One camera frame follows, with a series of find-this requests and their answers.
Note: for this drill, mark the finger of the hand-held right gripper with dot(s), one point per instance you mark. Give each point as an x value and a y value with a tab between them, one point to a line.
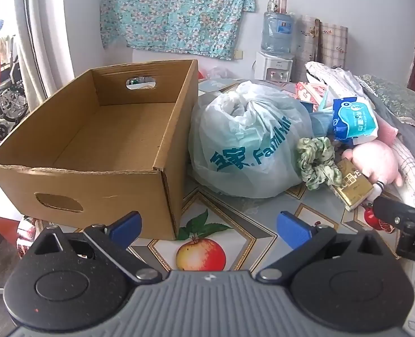
397	209

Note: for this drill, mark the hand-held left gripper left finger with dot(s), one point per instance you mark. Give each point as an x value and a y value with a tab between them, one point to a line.
126	227

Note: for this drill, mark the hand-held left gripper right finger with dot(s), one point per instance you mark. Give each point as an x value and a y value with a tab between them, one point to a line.
292	231

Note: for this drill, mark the brown cardboard box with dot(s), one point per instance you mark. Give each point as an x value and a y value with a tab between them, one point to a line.
88	196

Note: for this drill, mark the pink plush toy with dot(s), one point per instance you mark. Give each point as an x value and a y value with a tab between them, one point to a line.
372	163

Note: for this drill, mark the green patterned scrunchie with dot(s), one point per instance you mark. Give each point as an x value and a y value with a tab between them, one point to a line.
316	168

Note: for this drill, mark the pink ribbed towel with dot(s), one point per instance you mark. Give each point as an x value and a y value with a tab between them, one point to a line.
386	131

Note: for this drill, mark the blue wet wipes pack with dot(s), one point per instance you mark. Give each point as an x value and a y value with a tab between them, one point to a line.
355	117

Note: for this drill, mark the white plastic shopping bag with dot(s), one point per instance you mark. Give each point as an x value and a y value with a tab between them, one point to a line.
246	140

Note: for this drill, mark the green floral quilt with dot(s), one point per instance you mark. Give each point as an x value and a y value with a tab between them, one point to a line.
400	98

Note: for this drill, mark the red printed tissue box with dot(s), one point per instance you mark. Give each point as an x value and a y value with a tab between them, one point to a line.
309	92

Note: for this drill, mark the white patterned garment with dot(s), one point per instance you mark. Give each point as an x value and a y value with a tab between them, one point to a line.
334	75

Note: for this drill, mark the folded wheelchair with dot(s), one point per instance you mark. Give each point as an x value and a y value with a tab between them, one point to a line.
3	105

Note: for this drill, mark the checkered folded mat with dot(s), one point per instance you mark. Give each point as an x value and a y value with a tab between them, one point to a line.
334	45

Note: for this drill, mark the clear plastic bag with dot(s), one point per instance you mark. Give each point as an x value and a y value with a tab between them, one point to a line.
217	73

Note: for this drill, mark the floral folded mat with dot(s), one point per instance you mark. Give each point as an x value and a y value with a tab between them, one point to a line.
307	45

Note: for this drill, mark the blue water jug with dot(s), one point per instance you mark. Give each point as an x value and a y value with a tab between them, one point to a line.
277	31

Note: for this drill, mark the white curtain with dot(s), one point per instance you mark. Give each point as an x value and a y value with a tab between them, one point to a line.
42	35

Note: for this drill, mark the beige wall socket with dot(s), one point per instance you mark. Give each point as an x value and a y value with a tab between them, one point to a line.
238	54

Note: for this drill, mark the teal floral wall cloth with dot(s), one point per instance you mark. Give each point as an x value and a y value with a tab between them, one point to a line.
179	10

